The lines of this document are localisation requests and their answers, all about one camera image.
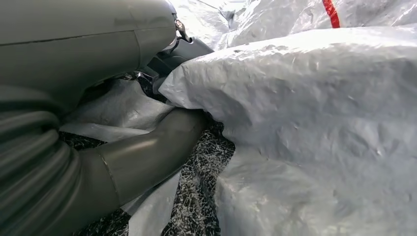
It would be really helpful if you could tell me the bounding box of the grey package with black print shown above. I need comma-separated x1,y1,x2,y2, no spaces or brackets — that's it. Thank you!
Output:
59,0,417,236

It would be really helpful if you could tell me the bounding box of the ribbed grey left arm sleeve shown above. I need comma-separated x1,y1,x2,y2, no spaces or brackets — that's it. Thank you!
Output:
0,94,120,236

